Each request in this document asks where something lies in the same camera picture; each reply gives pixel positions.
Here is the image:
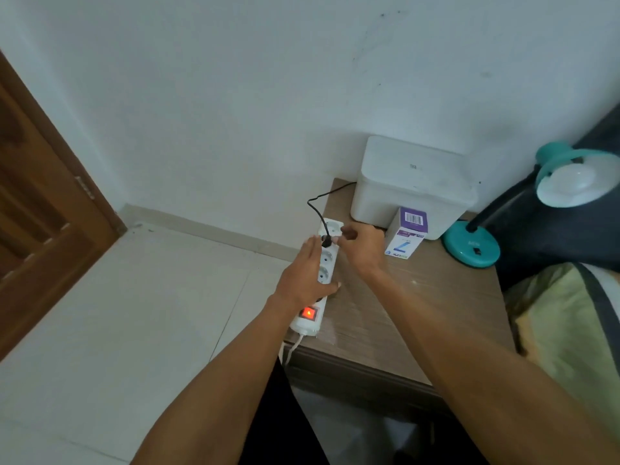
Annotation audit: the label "person's left hand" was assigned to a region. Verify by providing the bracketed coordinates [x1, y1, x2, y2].
[268, 235, 342, 311]

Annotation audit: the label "person's right hand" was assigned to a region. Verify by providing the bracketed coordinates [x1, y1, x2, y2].
[337, 222, 388, 281]

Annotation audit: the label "black plug with cable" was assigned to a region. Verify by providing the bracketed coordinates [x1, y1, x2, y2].
[306, 181, 357, 248]

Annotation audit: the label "white power strip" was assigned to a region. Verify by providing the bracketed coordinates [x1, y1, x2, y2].
[289, 218, 345, 337]

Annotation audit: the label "person's left forearm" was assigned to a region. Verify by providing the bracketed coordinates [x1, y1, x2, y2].
[131, 295, 311, 465]

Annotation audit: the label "person's right forearm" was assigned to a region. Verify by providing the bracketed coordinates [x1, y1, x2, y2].
[361, 267, 620, 465]

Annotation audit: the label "purple and white carton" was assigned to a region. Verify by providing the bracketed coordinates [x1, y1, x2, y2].
[384, 206, 429, 260]

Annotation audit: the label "white plastic box appliance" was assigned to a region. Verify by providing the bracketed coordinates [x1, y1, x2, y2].
[350, 135, 478, 241]

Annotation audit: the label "brown wooden bedside table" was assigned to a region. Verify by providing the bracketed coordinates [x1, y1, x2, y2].
[283, 178, 517, 423]

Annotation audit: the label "teal desk lamp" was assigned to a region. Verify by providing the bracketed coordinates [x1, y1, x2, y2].
[442, 141, 620, 269]

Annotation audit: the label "person's black trousers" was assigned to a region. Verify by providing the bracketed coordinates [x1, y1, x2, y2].
[240, 358, 486, 465]

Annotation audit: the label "dark grey pillow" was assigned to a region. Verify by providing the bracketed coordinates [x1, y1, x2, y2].
[477, 104, 620, 292]

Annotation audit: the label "white light bulb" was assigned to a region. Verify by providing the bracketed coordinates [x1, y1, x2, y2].
[552, 162, 598, 195]

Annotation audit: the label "brown wooden door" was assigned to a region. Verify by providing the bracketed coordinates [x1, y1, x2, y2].
[0, 50, 128, 362]

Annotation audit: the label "white power strip cable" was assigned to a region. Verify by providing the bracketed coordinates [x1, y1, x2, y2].
[278, 333, 304, 367]

